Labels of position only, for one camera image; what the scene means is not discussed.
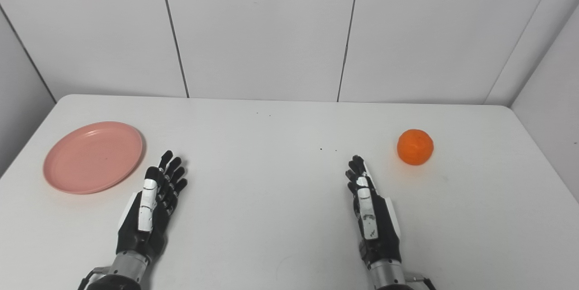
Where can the orange fruit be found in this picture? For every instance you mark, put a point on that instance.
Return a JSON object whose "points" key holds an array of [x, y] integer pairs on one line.
{"points": [[415, 147]]}

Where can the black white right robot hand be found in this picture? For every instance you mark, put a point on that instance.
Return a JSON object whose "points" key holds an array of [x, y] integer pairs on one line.
{"points": [[382, 231]]}

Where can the pink round plate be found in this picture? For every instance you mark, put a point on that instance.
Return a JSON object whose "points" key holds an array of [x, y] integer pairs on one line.
{"points": [[92, 158]]}

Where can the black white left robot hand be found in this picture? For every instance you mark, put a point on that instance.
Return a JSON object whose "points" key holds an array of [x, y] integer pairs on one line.
{"points": [[135, 231]]}

